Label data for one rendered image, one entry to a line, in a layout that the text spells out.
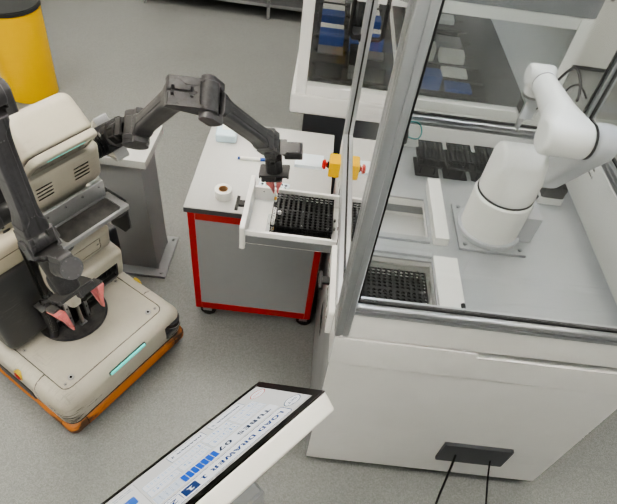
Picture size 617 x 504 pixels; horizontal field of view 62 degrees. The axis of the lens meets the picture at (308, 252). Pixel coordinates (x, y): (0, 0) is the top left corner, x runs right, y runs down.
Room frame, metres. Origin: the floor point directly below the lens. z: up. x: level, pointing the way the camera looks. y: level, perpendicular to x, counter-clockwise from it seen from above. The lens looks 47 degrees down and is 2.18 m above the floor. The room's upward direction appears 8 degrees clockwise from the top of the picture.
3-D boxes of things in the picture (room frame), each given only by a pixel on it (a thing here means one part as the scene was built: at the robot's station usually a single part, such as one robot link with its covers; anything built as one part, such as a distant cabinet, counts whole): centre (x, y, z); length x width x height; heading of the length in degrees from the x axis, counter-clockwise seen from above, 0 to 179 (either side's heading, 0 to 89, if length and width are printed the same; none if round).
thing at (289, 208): (1.39, 0.04, 0.87); 0.22 x 0.18 x 0.06; 92
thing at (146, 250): (1.85, 0.88, 0.38); 0.30 x 0.30 x 0.76; 2
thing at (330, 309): (1.08, -0.09, 0.87); 0.29 x 0.02 x 0.11; 2
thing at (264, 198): (1.39, 0.03, 0.86); 0.40 x 0.26 x 0.06; 92
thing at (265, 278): (1.80, 0.23, 0.38); 0.62 x 0.58 x 0.76; 2
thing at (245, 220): (1.39, 0.24, 0.87); 0.29 x 0.02 x 0.11; 2
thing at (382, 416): (1.37, -0.56, 0.40); 1.03 x 0.95 x 0.80; 2
